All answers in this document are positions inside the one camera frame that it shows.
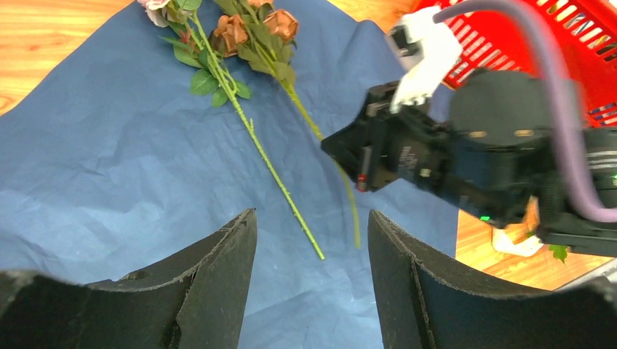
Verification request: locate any toy carrot with leaves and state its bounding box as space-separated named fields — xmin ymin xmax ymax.
xmin=549 ymin=244 xmax=570 ymax=264

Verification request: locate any blue wrapping paper sheet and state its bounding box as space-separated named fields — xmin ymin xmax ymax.
xmin=0 ymin=0 xmax=461 ymax=349

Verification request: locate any blue pink flower stem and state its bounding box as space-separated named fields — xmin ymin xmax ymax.
xmin=212 ymin=1 xmax=361 ymax=260

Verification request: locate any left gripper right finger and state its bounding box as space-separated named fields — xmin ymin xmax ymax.
xmin=368 ymin=210 xmax=616 ymax=349

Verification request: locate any red shopping basket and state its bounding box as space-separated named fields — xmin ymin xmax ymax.
xmin=415 ymin=1 xmax=616 ymax=130

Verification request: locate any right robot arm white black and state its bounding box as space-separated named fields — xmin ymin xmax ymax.
xmin=321 ymin=68 xmax=616 ymax=257

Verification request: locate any cream ribbon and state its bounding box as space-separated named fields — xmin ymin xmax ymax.
xmin=491 ymin=198 xmax=544 ymax=257

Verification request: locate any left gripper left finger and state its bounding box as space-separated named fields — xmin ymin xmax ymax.
xmin=1 ymin=209 xmax=258 ymax=348

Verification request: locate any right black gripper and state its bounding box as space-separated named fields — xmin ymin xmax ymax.
xmin=321 ymin=83 xmax=462 ymax=207

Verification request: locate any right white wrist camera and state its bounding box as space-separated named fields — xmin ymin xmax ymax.
xmin=387 ymin=6 xmax=462 ymax=113

